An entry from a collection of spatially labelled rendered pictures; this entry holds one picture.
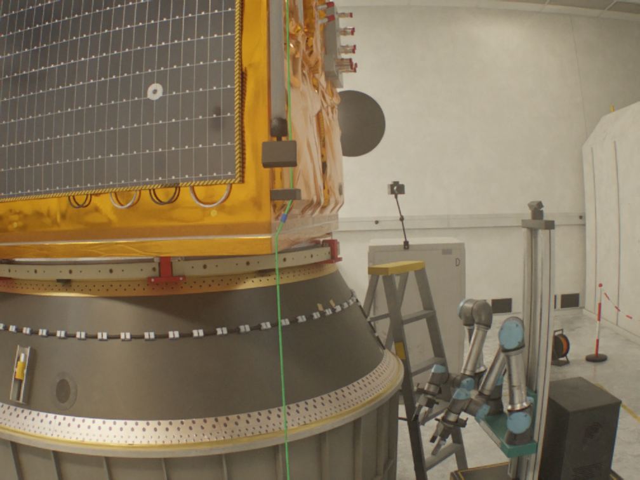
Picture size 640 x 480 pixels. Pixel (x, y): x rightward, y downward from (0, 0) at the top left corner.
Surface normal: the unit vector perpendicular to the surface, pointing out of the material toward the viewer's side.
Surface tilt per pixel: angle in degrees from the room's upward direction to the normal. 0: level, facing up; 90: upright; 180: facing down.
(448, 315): 90
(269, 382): 62
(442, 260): 90
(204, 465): 90
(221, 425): 43
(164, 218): 97
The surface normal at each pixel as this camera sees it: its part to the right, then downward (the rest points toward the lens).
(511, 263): -0.11, 0.05
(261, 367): 0.51, -0.45
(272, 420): 0.36, -0.72
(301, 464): 0.64, 0.01
